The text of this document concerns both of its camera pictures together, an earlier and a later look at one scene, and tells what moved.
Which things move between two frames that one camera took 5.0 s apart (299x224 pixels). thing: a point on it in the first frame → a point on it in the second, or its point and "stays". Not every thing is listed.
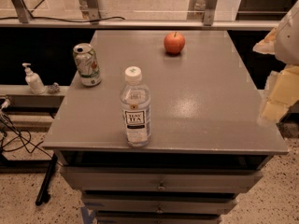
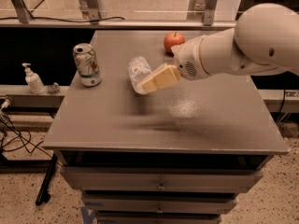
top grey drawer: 100,179 stays
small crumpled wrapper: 53,89 stays
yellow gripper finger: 283,92 → 167,77
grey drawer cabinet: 209,136 stays
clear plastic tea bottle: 136,109 → 138,70
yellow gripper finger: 266,46 → 161,68
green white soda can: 87,64 stays
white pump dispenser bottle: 34,80 stays
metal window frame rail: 144,23 stays
